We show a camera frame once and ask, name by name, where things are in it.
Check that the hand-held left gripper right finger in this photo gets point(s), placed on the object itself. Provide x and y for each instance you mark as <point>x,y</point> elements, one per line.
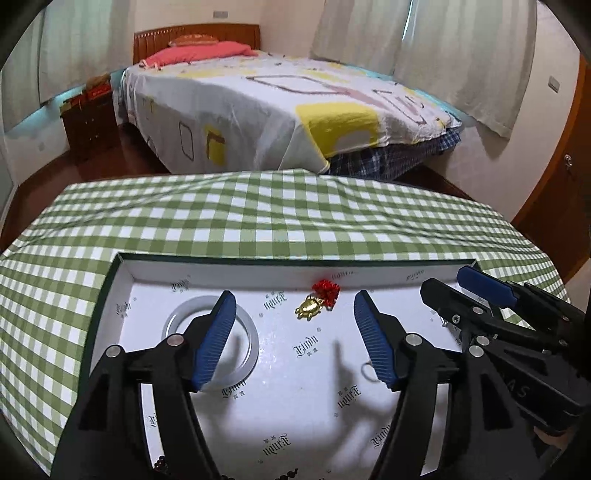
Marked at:
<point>376,344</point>

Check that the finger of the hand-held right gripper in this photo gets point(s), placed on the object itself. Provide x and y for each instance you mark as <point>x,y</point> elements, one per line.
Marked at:
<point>443,300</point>
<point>485,285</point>

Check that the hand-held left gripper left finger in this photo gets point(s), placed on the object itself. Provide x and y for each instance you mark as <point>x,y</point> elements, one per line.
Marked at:
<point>214,344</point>

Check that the pale jade bangle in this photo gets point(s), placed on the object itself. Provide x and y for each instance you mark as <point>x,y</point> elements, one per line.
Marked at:
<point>251,339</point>

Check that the red charm with gold turtle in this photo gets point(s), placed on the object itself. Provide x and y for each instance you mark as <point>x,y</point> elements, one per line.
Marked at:
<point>325,290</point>

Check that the white shallow box tray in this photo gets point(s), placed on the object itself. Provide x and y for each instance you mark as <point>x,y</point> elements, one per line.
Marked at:
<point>286,415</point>

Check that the brown wooden door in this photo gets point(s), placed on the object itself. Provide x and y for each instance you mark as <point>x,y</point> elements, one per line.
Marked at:
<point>558,207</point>

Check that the green checked tablecloth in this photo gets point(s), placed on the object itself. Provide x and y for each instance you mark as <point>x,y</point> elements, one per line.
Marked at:
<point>277,212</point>

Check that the blue plaid bed skirt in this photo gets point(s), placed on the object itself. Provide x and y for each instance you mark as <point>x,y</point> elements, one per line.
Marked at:
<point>392,161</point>

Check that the wide white corner curtain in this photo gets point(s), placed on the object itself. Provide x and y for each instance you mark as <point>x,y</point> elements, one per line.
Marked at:
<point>466,60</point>

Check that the patterned white bedsheet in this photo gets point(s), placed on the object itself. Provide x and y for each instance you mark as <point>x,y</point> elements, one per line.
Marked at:
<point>258,115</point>

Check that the dark wooden nightstand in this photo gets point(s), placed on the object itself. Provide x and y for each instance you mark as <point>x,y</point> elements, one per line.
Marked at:
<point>90,129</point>

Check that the red flat box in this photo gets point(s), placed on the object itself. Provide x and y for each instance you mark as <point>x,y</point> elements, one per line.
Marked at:
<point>99,93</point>

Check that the narrow white corner curtain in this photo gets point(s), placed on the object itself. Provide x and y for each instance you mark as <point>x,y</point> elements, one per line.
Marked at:
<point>360,32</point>

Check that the brown plush item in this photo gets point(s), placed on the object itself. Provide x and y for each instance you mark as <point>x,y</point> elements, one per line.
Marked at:
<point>98,81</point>

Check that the pink pillow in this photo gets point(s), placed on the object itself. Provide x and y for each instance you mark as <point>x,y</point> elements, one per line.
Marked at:
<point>203,53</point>

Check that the red embroidered cushion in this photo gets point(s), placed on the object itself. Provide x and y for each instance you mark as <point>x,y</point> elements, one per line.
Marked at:
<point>194,40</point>

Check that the wooden headboard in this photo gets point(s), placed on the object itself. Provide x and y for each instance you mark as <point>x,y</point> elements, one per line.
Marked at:
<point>152,41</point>

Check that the narrow white window curtain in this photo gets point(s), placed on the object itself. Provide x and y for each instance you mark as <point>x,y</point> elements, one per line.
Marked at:
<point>23,92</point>

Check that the wide white window curtain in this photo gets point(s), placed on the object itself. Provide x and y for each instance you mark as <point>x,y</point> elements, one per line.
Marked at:
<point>87,46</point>

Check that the white light switch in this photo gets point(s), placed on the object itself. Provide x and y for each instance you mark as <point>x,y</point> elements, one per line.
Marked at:
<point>553,83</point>

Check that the wall socket strip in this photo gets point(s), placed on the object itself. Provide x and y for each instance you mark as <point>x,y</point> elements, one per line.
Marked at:
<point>220,14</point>

